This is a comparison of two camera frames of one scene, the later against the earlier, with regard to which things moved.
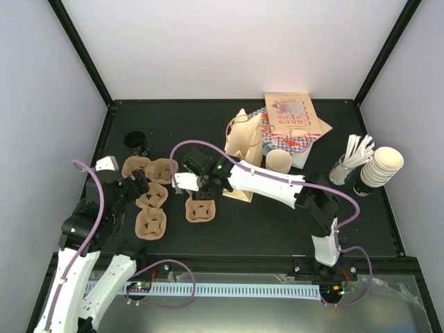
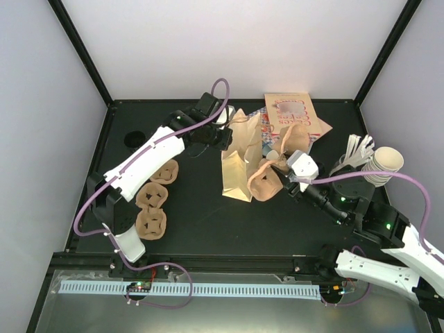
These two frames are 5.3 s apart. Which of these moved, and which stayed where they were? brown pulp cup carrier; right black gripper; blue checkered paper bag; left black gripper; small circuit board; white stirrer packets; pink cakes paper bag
Moved: left black gripper; right black gripper; brown pulp cup carrier
Stayed: blue checkered paper bag; small circuit board; white stirrer packets; pink cakes paper bag
